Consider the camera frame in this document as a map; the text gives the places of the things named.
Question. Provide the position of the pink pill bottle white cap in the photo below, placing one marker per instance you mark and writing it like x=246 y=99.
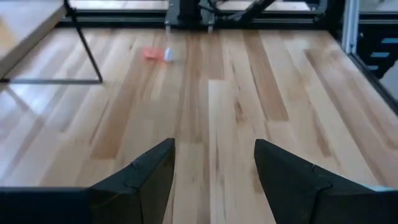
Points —
x=155 y=53

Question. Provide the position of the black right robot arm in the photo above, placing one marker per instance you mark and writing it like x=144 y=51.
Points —
x=183 y=12

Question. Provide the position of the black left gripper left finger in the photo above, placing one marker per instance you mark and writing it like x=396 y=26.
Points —
x=140 y=186

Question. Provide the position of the wooden shelf black frame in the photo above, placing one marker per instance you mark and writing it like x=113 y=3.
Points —
x=25 y=31

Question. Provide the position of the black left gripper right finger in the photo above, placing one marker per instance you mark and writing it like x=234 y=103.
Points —
x=304 y=193

